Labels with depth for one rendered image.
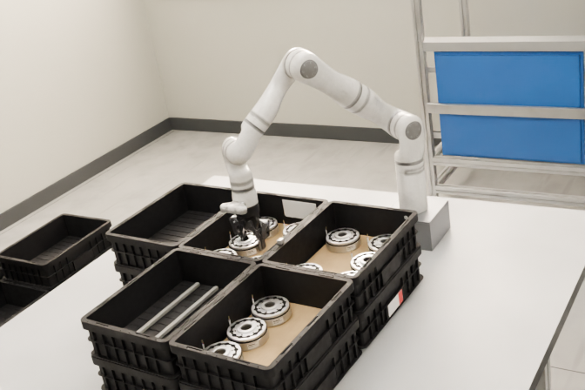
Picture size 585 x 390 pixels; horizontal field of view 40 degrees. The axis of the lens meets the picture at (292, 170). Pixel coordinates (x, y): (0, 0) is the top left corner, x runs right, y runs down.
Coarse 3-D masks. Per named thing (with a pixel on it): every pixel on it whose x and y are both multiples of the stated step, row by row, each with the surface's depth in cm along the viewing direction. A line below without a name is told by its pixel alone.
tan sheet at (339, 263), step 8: (360, 240) 246; (360, 248) 242; (320, 256) 241; (328, 256) 241; (336, 256) 240; (344, 256) 239; (320, 264) 237; (328, 264) 236; (336, 264) 236; (344, 264) 235
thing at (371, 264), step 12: (336, 204) 250; (348, 204) 248; (360, 204) 247; (312, 216) 244; (300, 228) 238; (408, 228) 231; (288, 240) 232; (396, 240) 225; (276, 252) 227; (384, 252) 219; (276, 264) 220; (372, 264) 214; (348, 276) 208; (360, 276) 209
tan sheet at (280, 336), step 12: (300, 312) 215; (312, 312) 214; (288, 324) 211; (300, 324) 210; (276, 336) 206; (288, 336) 205; (264, 348) 202; (276, 348) 201; (252, 360) 198; (264, 360) 197
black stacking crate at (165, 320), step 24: (168, 264) 235; (192, 264) 236; (216, 264) 230; (240, 264) 225; (144, 288) 227; (168, 288) 236; (120, 312) 220; (144, 312) 227; (168, 312) 225; (192, 312) 223; (96, 336) 209; (120, 360) 208; (144, 360) 202; (168, 360) 196
